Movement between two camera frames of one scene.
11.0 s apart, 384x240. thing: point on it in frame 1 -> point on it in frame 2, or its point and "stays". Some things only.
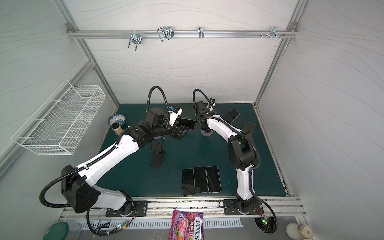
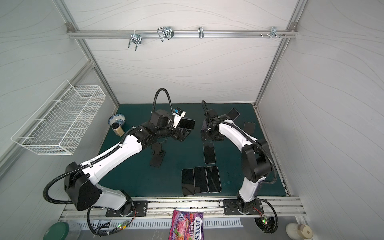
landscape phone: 187,122 stays
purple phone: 201,183 stays
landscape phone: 188,182 stays
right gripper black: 202,114 -> 208,133
